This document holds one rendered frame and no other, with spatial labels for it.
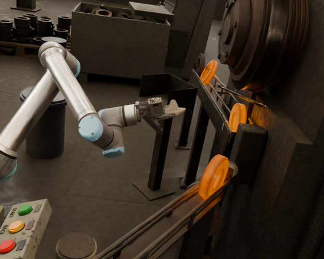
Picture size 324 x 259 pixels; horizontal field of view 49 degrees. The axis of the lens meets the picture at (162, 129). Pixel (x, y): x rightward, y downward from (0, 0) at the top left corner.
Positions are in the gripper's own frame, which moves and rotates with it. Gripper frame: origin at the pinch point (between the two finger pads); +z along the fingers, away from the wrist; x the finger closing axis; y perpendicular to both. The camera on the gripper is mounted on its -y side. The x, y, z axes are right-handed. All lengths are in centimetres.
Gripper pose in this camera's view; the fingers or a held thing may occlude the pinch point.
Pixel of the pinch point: (182, 111)
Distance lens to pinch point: 155.7
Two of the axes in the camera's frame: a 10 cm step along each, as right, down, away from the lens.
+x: -0.3, -4.3, 9.0
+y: -1.6, -8.9, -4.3
